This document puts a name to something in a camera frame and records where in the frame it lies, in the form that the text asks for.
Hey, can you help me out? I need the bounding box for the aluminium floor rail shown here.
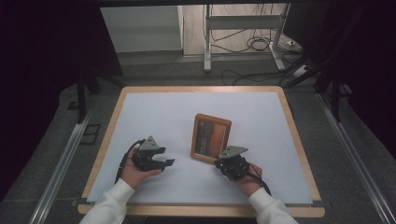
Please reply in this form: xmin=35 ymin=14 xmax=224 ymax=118
xmin=28 ymin=105 xmax=95 ymax=224
xmin=315 ymin=92 xmax=396 ymax=224

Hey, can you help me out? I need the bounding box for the wooden picture frame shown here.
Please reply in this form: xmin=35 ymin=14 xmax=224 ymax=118
xmin=190 ymin=113 xmax=233 ymax=165

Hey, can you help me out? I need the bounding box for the white metal desk frame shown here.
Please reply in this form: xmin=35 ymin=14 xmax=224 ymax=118
xmin=203 ymin=3 xmax=291 ymax=74

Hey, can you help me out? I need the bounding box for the white table mat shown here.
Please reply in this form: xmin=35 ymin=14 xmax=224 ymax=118
xmin=86 ymin=91 xmax=314 ymax=206

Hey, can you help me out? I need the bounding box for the black metal stand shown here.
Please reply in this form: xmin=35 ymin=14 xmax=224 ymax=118
xmin=75 ymin=70 xmax=126 ymax=124
xmin=282 ymin=54 xmax=344 ymax=123

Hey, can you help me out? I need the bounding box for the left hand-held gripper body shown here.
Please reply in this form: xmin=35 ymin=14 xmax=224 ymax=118
xmin=132 ymin=135 xmax=163 ymax=173

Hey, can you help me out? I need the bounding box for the white cabinet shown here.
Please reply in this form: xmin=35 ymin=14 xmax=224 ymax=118
xmin=100 ymin=5 xmax=184 ymax=54

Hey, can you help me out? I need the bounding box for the black floor cable tangle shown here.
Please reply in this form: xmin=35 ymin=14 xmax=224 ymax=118
xmin=209 ymin=27 xmax=283 ymax=54

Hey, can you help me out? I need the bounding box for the large white power strip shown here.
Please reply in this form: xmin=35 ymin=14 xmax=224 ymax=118
xmin=292 ymin=63 xmax=311 ymax=78

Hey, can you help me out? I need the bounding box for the black curtain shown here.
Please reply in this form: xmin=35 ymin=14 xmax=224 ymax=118
xmin=0 ymin=0 xmax=124 ymax=202
xmin=282 ymin=0 xmax=396 ymax=161

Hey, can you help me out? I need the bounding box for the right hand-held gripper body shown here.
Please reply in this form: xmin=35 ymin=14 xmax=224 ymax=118
xmin=216 ymin=145 xmax=250 ymax=182

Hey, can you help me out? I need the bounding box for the long black floor cable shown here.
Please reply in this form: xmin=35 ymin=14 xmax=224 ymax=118
xmin=220 ymin=55 xmax=309 ymax=87

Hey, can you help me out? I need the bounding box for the person's right hand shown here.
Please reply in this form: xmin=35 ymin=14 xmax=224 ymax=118
xmin=229 ymin=161 xmax=264 ymax=198

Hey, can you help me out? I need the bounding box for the black floor plate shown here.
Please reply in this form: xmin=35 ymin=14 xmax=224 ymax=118
xmin=78 ymin=123 xmax=102 ymax=147

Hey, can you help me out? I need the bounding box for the person's left hand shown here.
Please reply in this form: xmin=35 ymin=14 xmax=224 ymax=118
xmin=120 ymin=146 xmax=163 ymax=190

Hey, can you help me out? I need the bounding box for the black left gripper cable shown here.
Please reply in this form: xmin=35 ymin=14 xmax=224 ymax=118
xmin=114 ymin=138 xmax=147 ymax=185

